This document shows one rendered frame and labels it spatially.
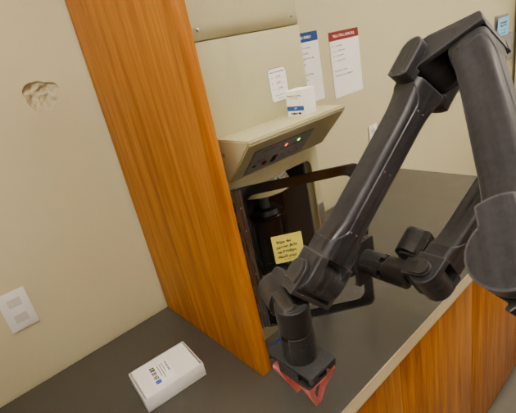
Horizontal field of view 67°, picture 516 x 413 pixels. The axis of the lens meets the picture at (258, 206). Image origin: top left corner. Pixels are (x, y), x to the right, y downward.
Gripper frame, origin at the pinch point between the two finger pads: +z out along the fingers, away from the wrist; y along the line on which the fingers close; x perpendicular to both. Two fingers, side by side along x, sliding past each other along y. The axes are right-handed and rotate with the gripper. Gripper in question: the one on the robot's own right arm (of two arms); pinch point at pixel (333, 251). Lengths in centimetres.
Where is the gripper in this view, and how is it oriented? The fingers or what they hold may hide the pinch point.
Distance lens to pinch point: 96.0
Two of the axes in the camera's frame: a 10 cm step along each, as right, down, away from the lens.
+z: -6.4, -1.7, 7.5
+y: -1.9, -9.1, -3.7
